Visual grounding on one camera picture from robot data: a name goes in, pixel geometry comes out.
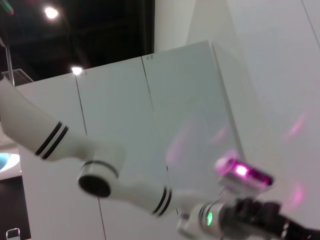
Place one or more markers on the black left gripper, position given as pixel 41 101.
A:
pixel 252 220

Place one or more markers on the clear acrylic panel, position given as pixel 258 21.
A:
pixel 21 77

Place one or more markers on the round ceiling light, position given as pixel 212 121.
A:
pixel 76 70
pixel 51 12

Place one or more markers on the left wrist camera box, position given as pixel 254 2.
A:
pixel 240 180

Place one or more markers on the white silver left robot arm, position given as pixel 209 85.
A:
pixel 25 117

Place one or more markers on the blue white round sign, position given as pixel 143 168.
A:
pixel 7 162

